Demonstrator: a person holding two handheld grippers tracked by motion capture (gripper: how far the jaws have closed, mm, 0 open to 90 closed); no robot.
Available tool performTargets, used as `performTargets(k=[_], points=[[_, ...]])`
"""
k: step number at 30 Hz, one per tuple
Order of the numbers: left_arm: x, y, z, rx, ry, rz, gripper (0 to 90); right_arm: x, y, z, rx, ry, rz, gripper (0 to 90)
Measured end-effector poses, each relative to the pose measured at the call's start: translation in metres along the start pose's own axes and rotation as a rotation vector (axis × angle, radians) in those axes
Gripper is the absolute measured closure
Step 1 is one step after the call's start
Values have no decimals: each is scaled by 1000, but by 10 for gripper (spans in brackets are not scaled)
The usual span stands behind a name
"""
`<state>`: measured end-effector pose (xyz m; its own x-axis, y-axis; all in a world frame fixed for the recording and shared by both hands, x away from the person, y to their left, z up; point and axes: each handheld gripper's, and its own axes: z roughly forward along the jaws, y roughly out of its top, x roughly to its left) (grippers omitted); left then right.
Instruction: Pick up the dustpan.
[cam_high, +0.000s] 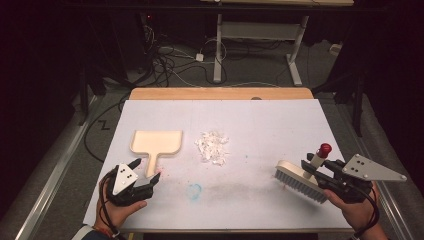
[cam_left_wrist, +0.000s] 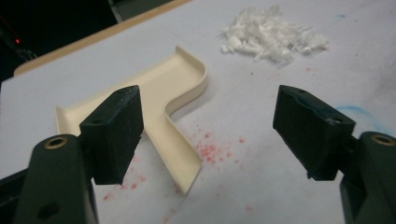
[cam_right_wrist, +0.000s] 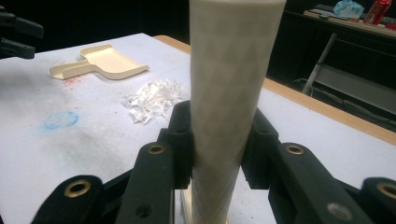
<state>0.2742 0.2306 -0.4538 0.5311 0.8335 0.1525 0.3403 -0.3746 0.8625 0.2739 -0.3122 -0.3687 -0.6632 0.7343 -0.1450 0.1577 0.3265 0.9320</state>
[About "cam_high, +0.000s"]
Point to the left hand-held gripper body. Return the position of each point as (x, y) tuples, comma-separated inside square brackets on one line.
[(124, 178)]

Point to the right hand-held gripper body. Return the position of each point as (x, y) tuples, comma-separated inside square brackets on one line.
[(363, 170)]

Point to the white brush with red knob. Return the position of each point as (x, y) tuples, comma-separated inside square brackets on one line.
[(300, 181)]

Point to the cream dustpan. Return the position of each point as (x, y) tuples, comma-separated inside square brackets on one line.
[(156, 143)]

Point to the pile of white paper scraps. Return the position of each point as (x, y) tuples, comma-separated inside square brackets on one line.
[(212, 147)]

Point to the person's left hand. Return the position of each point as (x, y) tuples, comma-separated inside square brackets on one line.
[(115, 213)]

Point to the person's right hand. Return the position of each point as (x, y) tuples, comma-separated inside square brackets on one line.
[(353, 210)]

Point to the white table mat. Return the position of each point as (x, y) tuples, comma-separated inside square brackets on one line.
[(253, 126)]

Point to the black stand leg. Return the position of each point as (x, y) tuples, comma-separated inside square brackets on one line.
[(83, 100)]

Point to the small white box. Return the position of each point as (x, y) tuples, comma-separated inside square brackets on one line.
[(335, 49)]

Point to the white power adapter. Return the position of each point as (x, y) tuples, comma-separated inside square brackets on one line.
[(199, 57)]

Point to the dark device with red light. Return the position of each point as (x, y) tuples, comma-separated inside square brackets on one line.
[(148, 16)]

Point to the metal floor rail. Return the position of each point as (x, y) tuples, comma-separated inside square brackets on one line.
[(56, 173), (383, 186)]

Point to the white desk frame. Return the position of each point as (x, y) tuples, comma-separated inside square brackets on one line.
[(218, 50)]

